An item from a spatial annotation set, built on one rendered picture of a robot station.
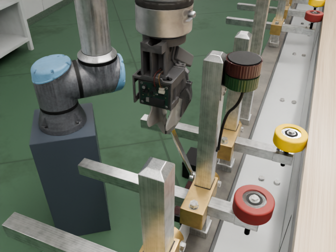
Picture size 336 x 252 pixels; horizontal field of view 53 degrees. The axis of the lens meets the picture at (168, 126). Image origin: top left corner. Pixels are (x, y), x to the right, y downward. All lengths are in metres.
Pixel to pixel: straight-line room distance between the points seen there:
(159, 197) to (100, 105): 2.26
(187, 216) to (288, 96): 1.02
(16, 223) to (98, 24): 0.79
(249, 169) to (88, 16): 0.75
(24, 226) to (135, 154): 1.59
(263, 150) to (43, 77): 0.80
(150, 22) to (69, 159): 0.99
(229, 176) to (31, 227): 0.61
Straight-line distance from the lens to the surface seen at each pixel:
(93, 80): 1.31
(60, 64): 1.30
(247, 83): 0.57
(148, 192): 0.42
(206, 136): 0.66
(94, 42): 1.26
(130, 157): 2.14
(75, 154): 1.41
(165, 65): 0.54
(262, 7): 1.06
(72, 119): 1.37
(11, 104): 2.88
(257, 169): 1.19
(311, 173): 0.80
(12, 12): 3.76
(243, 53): 0.59
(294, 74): 1.83
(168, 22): 0.51
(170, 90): 0.54
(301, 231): 0.68
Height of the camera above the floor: 1.42
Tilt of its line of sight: 37 degrees down
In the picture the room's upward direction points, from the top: straight up
